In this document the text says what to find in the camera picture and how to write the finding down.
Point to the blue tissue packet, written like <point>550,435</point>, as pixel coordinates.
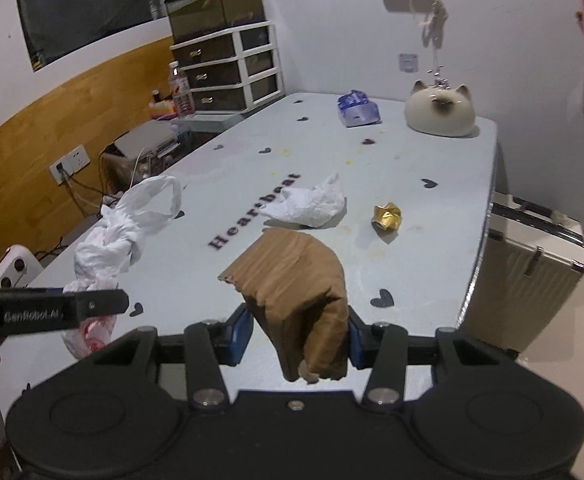
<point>357,110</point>

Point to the white plastic bag red print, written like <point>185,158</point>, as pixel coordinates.
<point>122,230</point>

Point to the white rounded device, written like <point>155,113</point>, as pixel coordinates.
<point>14,267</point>

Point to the white cat shaped ornament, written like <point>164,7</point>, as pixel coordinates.
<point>439,112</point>

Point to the white wall outlet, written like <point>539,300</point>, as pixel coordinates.
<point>70,162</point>

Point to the white crumpled tissue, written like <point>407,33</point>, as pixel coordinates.
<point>307,205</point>

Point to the grey wall socket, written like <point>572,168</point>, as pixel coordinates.
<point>407,62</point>

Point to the dark wall poster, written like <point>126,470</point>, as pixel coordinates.
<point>82,5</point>

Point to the dark glass tank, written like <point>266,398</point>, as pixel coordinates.
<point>217,7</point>

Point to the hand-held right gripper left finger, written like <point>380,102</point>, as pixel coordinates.
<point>239,332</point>

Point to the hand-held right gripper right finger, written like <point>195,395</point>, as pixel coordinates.
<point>356,345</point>

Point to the white plastic drawer unit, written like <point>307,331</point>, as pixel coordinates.
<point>222,70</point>

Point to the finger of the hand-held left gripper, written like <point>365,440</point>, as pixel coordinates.
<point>104,302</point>

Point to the pink box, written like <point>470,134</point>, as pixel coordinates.
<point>162,110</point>

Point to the cream ribbed suitcase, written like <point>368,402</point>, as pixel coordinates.
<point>526,270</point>

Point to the grey box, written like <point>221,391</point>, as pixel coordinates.
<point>144,140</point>

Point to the light blue heart print tablecloth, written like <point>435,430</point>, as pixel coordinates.
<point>411,170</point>

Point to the brown cardboard piece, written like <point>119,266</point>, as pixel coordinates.
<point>297,290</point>

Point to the crumpled gold wrapper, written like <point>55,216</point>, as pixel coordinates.
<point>387,216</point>

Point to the clear plastic water bottle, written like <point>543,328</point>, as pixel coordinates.
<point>181,90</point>

